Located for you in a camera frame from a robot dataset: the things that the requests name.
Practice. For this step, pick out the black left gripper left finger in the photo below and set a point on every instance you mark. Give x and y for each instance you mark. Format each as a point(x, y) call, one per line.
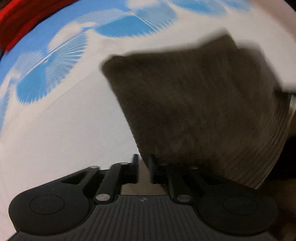
point(65, 203)

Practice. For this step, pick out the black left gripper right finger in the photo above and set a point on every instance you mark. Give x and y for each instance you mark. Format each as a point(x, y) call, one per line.
point(221, 204)

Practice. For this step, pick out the brown corduroy pants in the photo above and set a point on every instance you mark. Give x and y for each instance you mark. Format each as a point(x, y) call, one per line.
point(215, 105)

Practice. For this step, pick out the blue white patterned bedsheet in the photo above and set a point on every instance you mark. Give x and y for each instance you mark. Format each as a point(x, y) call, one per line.
point(58, 113)

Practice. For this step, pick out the red folded blanket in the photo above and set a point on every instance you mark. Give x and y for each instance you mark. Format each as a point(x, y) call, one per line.
point(19, 17)

